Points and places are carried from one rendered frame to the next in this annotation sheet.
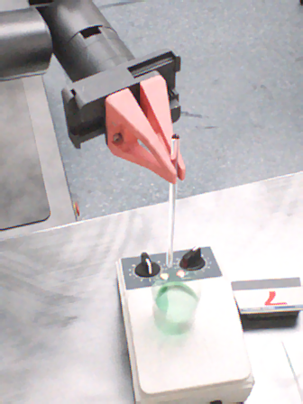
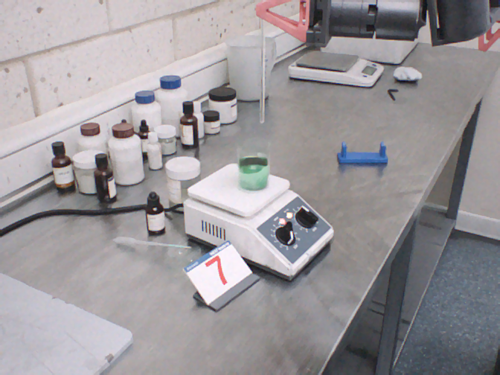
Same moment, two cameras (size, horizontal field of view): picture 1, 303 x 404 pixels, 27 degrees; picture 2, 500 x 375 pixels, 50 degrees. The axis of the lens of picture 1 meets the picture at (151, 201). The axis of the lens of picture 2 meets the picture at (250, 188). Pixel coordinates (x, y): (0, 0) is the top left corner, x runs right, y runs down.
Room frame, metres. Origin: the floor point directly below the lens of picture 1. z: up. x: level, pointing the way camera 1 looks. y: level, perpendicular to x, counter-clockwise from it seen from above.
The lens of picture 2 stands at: (0.79, -0.55, 1.23)
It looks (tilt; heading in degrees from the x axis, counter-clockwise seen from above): 29 degrees down; 134
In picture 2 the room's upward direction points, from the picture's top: straight up
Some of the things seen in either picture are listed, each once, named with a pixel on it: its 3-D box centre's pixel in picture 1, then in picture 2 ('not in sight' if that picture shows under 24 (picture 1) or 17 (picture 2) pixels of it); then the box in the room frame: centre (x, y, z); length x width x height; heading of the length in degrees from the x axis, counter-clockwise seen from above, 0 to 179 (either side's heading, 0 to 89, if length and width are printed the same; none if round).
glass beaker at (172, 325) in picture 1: (178, 302); (253, 166); (0.29, -0.03, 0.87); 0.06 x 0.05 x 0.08; 128
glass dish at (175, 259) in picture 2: (283, 358); (182, 257); (0.27, -0.16, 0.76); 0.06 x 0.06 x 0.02
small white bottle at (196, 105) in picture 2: not in sight; (196, 120); (-0.08, 0.18, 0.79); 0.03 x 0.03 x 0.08
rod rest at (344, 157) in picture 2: not in sight; (362, 152); (0.26, 0.33, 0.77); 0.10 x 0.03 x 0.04; 44
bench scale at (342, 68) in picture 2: not in sight; (336, 68); (-0.14, 0.79, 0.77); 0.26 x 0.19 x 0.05; 20
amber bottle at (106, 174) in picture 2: not in sight; (103, 176); (0.01, -0.12, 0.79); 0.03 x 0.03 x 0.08
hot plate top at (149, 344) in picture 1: (187, 334); (239, 187); (0.27, -0.04, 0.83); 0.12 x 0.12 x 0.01; 9
